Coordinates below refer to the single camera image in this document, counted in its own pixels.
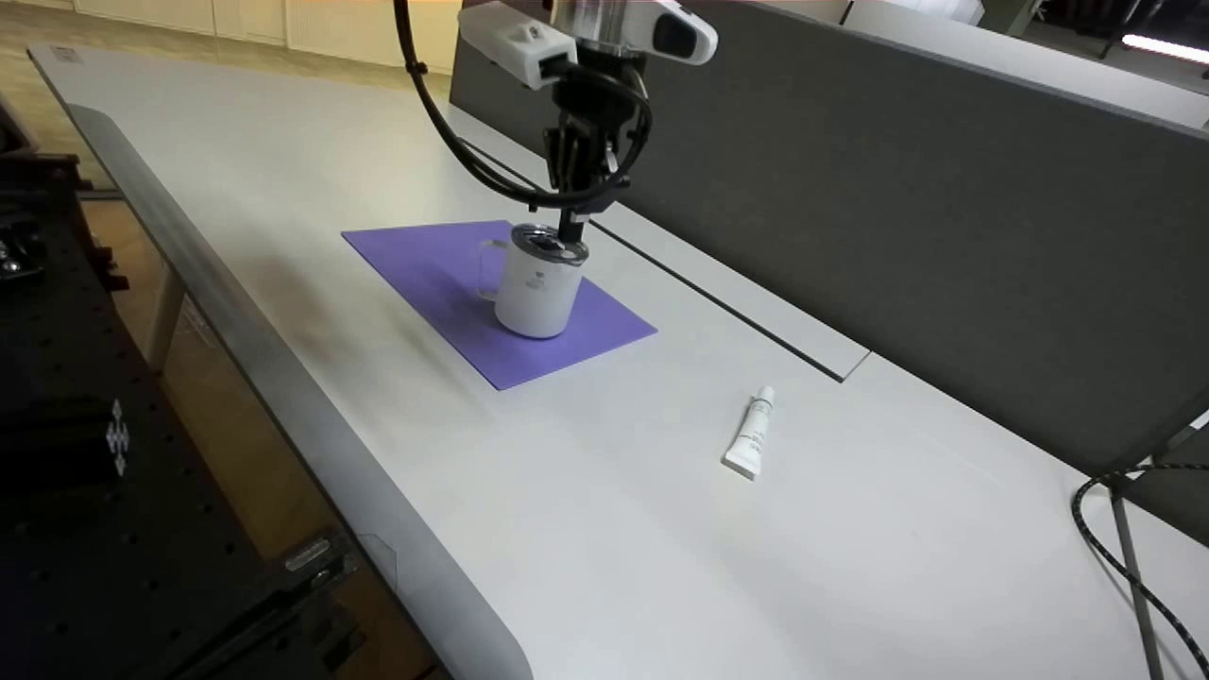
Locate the white flask with grey lid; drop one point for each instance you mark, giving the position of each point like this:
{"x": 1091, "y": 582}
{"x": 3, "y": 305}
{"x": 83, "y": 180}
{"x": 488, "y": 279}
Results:
{"x": 536, "y": 297}

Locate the grey metal rod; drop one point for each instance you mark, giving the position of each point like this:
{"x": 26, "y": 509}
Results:
{"x": 1133, "y": 585}

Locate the beige cabinet row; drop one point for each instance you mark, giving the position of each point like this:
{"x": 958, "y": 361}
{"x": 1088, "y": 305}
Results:
{"x": 287, "y": 24}

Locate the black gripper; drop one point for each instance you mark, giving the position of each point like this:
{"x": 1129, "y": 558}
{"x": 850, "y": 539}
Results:
{"x": 591, "y": 115}

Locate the black perforated optical bench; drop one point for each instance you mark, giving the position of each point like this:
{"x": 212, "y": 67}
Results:
{"x": 89, "y": 476}

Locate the large grey partition panel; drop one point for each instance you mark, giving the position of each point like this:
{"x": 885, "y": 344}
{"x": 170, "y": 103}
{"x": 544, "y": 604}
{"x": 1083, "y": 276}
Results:
{"x": 909, "y": 228}

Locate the white squeeze tube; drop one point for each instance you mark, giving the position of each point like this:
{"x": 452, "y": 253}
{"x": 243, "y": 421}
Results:
{"x": 754, "y": 437}

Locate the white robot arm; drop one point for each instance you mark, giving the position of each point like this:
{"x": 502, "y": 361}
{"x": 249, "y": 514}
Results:
{"x": 591, "y": 31}

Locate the grey table leg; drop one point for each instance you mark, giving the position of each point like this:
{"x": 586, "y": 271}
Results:
{"x": 166, "y": 322}

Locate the purple rectangular mat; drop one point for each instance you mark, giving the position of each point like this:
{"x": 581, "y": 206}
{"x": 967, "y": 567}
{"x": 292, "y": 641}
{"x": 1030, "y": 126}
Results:
{"x": 437, "y": 271}

